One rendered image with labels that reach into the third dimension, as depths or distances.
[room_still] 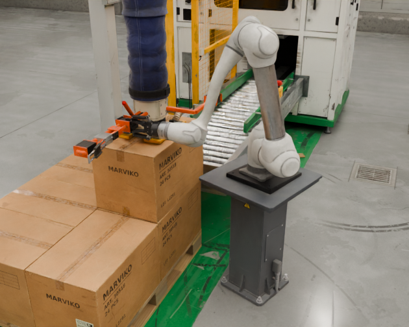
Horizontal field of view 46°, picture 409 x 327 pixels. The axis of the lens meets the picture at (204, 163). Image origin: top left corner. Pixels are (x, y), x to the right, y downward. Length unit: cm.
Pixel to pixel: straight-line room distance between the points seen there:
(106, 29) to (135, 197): 180
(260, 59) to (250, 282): 138
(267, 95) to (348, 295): 142
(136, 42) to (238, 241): 126
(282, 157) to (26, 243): 136
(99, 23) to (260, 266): 233
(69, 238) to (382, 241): 217
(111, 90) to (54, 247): 194
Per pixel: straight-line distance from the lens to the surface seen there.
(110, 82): 417
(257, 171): 261
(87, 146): 226
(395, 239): 373
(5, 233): 277
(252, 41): 217
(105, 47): 411
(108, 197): 277
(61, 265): 244
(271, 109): 231
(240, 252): 289
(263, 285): 296
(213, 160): 337
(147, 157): 249
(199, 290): 304
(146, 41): 255
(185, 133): 234
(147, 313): 288
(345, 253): 348
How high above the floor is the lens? 198
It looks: 26 degrees down
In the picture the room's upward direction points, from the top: straight up
